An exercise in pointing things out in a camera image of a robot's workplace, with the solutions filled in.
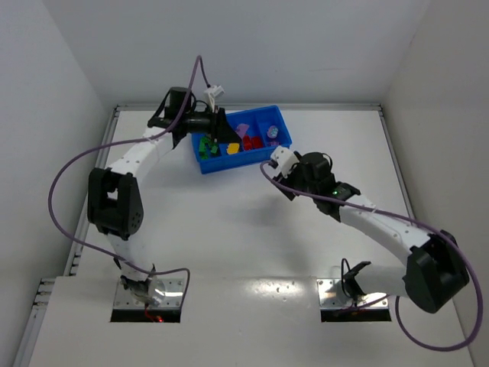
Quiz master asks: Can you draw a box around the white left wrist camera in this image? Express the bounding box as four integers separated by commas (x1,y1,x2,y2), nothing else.
203,85,225,111

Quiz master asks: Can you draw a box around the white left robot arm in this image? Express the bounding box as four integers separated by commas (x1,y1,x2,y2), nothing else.
87,85,240,305

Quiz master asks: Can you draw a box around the red rectangular lego brick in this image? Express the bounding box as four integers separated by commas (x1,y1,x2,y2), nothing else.
251,136,264,149

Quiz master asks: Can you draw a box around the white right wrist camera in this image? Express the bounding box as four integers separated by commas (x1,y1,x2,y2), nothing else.
270,146,300,178

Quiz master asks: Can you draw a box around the purple rounded lego block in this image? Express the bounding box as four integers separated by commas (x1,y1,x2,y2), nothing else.
267,125,279,140

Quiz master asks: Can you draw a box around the red scalloped lego block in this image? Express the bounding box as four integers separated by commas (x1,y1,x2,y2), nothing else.
242,135,253,151

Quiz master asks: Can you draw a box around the green rectangular lego brick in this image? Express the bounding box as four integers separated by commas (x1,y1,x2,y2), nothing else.
199,136,215,151

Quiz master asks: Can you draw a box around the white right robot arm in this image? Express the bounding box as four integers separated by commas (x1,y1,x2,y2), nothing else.
270,147,469,313

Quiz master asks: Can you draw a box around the green half-round lego block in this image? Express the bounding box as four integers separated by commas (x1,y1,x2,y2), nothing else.
199,147,221,160

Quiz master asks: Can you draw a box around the blue divided plastic bin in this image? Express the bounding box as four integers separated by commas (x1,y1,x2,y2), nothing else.
191,106,292,174

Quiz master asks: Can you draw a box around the yellow striped lego block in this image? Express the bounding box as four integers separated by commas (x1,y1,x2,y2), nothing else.
226,143,241,155

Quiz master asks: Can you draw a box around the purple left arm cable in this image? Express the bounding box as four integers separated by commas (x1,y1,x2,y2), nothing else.
47,55,211,303

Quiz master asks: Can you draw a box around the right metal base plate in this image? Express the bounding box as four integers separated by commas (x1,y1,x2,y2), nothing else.
317,278,389,310

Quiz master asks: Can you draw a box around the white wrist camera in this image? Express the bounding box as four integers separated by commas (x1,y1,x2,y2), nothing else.
270,146,300,178
203,85,225,111

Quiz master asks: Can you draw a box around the purple cloud lego block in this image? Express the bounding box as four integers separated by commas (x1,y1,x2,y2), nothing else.
235,123,249,139

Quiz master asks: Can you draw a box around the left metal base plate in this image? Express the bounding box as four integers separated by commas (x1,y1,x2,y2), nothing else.
113,278,185,311

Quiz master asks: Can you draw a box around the metal base plate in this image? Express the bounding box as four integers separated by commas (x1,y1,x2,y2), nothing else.
113,278,185,311
317,278,389,310

